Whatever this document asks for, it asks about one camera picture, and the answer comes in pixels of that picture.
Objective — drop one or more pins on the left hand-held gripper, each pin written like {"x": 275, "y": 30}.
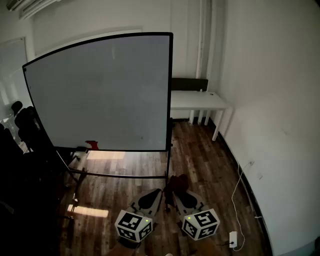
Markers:
{"x": 147, "y": 202}

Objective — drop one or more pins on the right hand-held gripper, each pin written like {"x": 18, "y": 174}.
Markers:
{"x": 200, "y": 222}

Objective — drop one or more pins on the dark red cloth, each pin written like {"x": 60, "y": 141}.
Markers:
{"x": 177, "y": 185}

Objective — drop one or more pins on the large rolling whiteboard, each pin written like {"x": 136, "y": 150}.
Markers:
{"x": 100, "y": 95}

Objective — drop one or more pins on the white power adapter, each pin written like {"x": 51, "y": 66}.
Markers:
{"x": 233, "y": 238}

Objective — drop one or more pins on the black wristband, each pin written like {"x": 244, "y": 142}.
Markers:
{"x": 127, "y": 243}

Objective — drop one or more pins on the small red board eraser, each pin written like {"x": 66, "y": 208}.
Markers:
{"x": 92, "y": 144}

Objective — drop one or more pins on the white desk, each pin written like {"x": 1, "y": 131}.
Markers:
{"x": 195, "y": 100}

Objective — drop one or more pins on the dark desk partition panel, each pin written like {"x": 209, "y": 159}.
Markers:
{"x": 190, "y": 84}

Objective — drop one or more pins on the white air conditioner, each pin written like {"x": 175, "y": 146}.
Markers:
{"x": 30, "y": 6}

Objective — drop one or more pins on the white wall pipe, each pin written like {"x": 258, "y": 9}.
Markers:
{"x": 200, "y": 37}
{"x": 211, "y": 37}

